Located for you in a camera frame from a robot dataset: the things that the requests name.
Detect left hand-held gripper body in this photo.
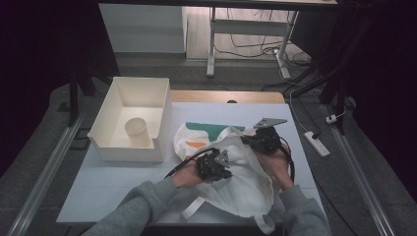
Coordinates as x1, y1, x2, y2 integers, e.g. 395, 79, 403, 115
195, 147, 231, 182

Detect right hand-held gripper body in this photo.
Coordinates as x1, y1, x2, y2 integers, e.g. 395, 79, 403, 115
251, 117, 288, 155

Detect white tote bag coloured shapes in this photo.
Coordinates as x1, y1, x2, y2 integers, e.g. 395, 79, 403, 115
172, 121, 287, 236

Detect white paper cup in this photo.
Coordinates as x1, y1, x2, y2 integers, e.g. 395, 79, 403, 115
124, 117, 152, 148

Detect white plastic bin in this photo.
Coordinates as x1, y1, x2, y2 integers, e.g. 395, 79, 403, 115
87, 76, 173, 163

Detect person's left hand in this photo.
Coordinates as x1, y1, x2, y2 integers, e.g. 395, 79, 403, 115
171, 158, 207, 189

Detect person's right hand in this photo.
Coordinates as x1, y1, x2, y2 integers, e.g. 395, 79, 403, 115
259, 147, 295, 192

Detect white power strip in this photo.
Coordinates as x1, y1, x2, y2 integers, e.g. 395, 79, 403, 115
303, 131, 330, 158

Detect black metal stand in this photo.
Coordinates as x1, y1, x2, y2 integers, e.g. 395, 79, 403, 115
319, 65, 350, 136
67, 65, 97, 128

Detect white table mat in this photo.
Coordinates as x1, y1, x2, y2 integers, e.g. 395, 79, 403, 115
56, 101, 328, 227

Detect white cabinet panel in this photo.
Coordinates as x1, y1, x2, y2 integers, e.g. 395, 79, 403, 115
98, 3, 188, 54

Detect left hand-held gripper black cable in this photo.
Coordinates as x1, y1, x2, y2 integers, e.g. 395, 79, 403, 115
164, 147, 215, 180

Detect hand-held gripper black cable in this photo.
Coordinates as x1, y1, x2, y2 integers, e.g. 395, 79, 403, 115
164, 147, 215, 180
278, 136, 296, 183

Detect right hand-held gripper black cable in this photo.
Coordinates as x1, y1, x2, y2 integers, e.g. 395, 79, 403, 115
278, 136, 296, 183

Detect white power strip cable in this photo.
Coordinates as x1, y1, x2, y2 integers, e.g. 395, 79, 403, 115
288, 88, 311, 135

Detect black floor cables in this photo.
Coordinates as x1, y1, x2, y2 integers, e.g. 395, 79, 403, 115
214, 8, 313, 67

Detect aluminium rail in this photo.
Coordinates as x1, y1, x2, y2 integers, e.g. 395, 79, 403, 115
323, 104, 396, 236
6, 111, 87, 236

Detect white desk frame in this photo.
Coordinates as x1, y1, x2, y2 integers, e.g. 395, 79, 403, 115
206, 6, 300, 80

